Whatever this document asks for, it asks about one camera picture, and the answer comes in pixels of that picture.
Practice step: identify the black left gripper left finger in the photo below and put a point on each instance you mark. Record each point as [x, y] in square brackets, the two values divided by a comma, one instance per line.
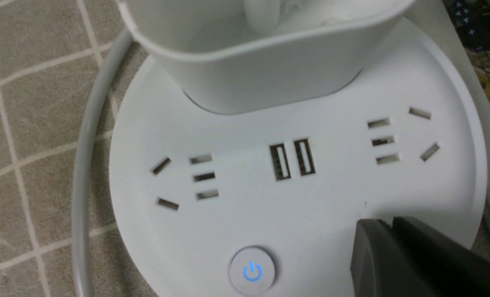
[382, 266]

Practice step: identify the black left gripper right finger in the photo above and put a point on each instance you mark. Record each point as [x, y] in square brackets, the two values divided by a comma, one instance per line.
[454, 270]

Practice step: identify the white desk lamp with sockets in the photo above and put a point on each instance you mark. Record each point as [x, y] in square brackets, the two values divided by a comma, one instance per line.
[265, 203]

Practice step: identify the grey checked tablecloth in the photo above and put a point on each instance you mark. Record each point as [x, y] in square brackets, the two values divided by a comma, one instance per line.
[50, 53]

